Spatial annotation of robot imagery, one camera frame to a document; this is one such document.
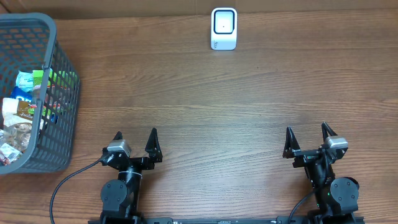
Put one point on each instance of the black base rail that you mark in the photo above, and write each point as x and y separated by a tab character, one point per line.
277	220

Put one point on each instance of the beige cookie bag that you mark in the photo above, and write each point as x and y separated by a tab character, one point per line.
18	122

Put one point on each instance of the grey plastic shopping basket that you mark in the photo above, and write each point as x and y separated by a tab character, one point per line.
29	43

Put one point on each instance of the light teal snack packet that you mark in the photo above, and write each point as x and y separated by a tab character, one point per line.
25	81

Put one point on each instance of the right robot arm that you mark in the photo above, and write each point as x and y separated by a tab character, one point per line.
336	198

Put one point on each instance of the white barcode scanner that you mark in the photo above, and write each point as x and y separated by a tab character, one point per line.
224	22

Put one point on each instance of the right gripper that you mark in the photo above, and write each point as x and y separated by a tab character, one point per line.
303	155

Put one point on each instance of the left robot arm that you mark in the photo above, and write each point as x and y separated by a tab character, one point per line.
120	196

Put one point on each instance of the green snack bag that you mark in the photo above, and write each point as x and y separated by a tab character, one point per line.
38	77

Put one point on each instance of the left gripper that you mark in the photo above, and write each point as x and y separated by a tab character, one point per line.
153	152

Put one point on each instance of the blue Oreo packet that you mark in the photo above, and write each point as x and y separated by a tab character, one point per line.
19	94

